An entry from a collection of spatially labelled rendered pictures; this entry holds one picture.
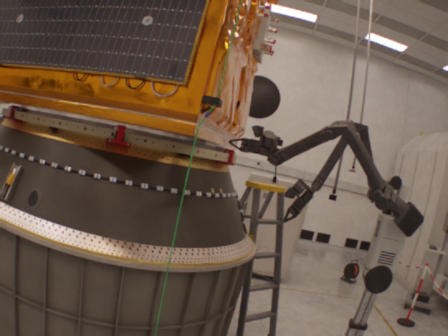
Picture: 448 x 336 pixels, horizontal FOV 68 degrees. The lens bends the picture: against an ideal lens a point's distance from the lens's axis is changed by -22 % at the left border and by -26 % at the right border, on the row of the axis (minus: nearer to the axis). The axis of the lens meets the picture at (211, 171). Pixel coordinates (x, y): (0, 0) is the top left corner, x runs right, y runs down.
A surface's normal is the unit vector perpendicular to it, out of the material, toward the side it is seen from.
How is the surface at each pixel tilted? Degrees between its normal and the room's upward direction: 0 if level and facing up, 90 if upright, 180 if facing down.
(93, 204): 62
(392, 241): 90
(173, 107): 94
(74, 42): 90
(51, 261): 90
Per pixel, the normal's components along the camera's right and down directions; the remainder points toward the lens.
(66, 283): 0.16, 0.09
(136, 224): 0.49, -0.32
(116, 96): -0.17, 0.11
